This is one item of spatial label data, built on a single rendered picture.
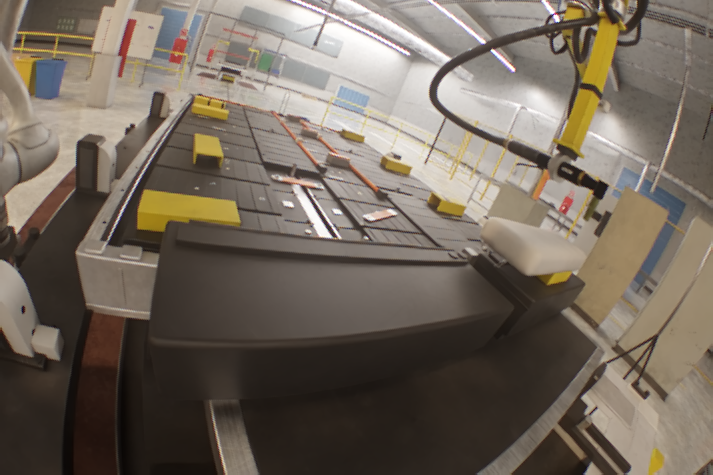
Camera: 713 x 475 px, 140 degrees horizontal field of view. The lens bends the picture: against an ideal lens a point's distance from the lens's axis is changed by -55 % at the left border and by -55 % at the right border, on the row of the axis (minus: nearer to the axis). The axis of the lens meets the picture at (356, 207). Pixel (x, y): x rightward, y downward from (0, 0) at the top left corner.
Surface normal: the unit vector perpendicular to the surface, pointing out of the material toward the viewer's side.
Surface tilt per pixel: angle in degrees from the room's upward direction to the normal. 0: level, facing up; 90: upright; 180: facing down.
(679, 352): 90
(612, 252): 90
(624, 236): 90
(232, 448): 0
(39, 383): 0
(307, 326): 0
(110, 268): 90
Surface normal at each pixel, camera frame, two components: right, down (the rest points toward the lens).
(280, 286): 0.36, -0.87
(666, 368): -0.83, -0.14
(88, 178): 0.41, 0.47
